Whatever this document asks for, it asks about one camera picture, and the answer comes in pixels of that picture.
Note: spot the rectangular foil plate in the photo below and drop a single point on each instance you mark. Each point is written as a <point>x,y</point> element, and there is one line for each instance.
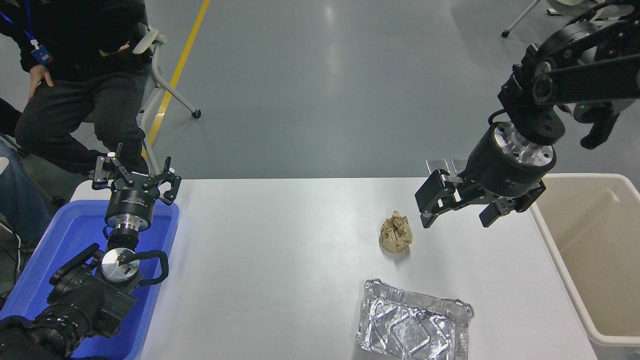
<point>415,325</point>

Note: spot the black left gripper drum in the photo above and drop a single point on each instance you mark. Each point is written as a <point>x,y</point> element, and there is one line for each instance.
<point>131,202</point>

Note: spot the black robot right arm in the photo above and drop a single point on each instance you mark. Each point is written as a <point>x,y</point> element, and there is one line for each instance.
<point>575,85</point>

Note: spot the person at table edge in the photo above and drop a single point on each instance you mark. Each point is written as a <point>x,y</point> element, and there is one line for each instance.
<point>20,200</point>

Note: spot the white wheeled chair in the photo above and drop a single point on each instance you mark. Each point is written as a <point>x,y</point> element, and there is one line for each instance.
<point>520,19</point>

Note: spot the white frame chair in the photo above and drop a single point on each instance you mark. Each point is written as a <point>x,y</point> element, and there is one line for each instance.
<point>156,75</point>

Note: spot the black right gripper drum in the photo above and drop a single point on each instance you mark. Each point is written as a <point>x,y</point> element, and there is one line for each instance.
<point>500,172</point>

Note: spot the large pale dustbin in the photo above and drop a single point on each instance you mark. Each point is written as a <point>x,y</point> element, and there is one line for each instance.
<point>595,250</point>

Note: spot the crumpled tan paper ball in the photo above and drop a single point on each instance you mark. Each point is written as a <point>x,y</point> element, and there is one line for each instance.
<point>396,234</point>

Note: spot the blue plastic tray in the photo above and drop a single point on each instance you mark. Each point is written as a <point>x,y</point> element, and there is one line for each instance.
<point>70,230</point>

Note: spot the metal floor socket plate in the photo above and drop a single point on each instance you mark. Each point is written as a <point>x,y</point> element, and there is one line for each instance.
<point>457,164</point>
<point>436,164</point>

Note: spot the seated person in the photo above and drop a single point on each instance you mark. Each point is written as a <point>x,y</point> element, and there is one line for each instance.
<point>85,100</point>

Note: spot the seated person's right hand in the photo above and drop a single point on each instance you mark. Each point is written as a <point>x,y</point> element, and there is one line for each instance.
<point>41,74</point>

